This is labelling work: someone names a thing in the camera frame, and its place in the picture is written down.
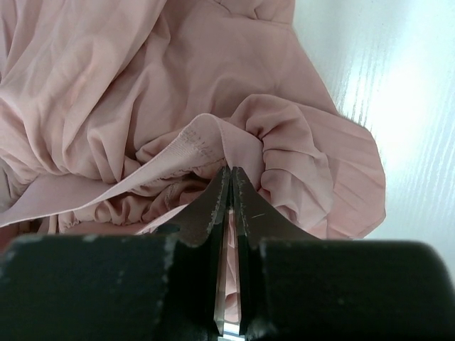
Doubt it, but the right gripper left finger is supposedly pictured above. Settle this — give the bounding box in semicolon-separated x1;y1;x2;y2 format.
1;167;230;340

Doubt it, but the aluminium mounting rail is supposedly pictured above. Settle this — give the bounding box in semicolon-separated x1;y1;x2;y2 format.
223;330;240;340

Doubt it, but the dusty pink pleated skirt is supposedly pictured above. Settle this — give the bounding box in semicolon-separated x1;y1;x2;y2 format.
0;0;387;326

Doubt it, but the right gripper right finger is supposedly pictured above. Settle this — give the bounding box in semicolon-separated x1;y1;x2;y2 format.
231;167;454;340

